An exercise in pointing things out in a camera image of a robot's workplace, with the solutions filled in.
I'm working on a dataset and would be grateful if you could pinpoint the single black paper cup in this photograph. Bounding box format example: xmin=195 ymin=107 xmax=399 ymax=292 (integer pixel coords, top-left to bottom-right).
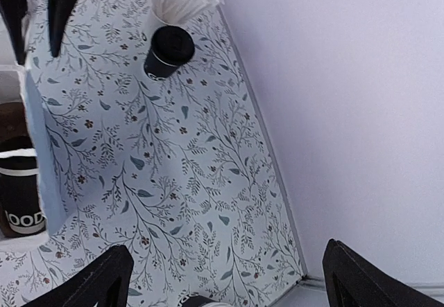
xmin=1 ymin=157 xmax=46 ymax=238

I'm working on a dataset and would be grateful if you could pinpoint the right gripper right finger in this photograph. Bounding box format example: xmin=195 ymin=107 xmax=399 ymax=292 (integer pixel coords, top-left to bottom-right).
xmin=323 ymin=239 xmax=443 ymax=307

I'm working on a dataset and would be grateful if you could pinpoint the black lidded coffee cup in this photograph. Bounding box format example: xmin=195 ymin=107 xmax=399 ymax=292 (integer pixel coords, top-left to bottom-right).
xmin=143 ymin=26 xmax=196 ymax=81

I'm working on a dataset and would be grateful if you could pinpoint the light blue paper bag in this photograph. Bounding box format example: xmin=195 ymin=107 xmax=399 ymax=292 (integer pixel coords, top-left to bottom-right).
xmin=1 ymin=65 xmax=67 ymax=253

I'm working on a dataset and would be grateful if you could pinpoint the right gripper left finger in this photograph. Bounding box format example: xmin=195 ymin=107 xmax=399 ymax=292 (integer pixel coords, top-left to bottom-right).
xmin=24 ymin=245 xmax=134 ymax=307

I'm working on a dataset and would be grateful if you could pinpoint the floral table mat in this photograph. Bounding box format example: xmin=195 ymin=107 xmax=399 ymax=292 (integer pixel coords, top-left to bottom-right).
xmin=1 ymin=0 xmax=305 ymax=306

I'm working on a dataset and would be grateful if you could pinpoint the brown cardboard cup carrier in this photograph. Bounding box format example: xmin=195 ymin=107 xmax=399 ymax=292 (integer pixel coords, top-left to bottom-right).
xmin=1 ymin=102 xmax=33 ymax=152

